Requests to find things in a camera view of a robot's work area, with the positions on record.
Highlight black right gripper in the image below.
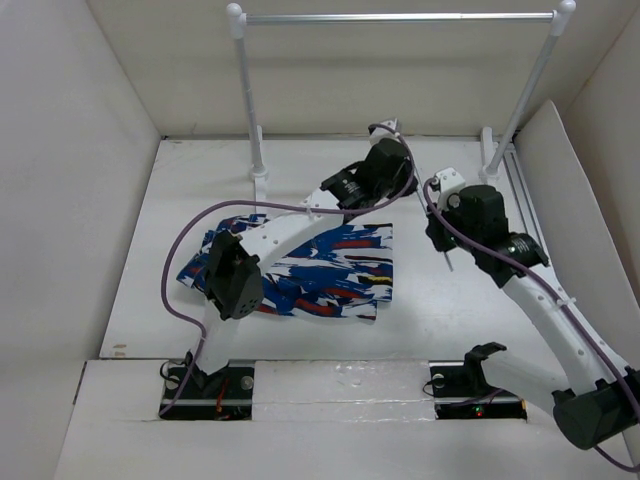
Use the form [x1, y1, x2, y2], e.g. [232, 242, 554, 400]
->
[424, 194, 481, 254]

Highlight blue patterned trousers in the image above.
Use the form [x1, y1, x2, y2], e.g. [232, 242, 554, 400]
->
[174, 213, 395, 324]

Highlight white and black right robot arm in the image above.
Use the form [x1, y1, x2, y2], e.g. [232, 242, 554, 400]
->
[423, 178, 639, 450]

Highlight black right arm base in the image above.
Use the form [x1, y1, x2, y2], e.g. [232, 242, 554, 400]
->
[423, 360, 528, 421]

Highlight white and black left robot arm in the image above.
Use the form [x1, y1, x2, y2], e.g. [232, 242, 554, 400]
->
[188, 133, 414, 397]

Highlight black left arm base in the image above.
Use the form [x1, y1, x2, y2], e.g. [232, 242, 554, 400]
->
[158, 362, 255, 421]

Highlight white clothes rack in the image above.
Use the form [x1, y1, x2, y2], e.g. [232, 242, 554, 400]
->
[225, 0, 577, 201]

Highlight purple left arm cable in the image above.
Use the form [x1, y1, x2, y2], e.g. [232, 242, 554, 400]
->
[159, 123, 419, 416]

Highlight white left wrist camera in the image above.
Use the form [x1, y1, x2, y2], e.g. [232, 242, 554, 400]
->
[368, 118, 400, 145]

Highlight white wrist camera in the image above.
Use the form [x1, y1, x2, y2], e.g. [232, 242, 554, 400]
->
[368, 118, 400, 145]
[429, 167, 466, 211]

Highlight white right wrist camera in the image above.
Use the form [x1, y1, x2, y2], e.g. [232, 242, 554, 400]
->
[429, 167, 466, 211]

